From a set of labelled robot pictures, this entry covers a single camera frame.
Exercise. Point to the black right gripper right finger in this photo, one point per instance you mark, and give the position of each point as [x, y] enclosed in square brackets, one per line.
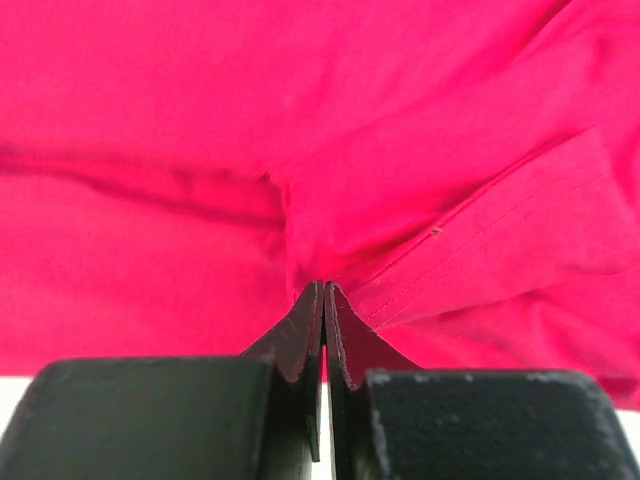
[391, 419]

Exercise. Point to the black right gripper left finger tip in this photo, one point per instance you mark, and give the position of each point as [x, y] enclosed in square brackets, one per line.
[251, 416]

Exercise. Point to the magenta pink t-shirt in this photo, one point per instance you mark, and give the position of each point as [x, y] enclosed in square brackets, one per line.
[173, 173]

